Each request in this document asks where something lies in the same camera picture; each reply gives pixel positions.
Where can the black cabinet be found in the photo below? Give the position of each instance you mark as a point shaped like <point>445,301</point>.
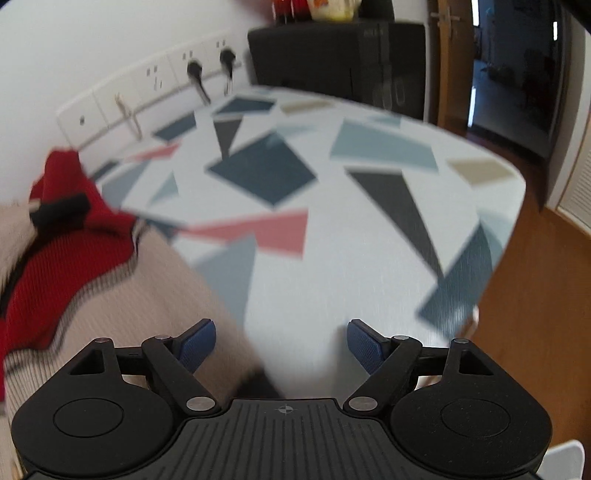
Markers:
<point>323,57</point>

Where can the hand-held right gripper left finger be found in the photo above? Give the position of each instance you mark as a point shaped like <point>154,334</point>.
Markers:
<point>199,345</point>

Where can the white yellow bag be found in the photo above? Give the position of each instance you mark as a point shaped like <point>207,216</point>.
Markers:
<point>332,9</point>

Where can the dark door panel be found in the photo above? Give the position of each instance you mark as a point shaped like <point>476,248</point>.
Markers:
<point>556,106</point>

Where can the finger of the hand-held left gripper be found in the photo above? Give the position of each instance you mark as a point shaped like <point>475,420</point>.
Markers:
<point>64,206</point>

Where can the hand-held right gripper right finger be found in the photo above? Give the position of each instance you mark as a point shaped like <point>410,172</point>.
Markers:
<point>364,345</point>

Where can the red container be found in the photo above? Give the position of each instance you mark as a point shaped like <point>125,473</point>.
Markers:
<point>281,8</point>
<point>301,7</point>

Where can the white wall socket panel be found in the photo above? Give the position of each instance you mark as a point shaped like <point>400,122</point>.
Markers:
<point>152,74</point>

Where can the geometric print tablecloth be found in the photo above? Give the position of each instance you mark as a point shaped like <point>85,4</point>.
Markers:
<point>351,258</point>

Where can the wooden door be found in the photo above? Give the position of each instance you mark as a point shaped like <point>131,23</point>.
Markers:
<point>450,69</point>

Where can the white plastic object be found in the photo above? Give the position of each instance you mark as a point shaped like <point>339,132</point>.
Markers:
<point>565,461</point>

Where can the white louvered door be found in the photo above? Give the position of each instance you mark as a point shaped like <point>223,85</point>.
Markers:
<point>577,189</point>

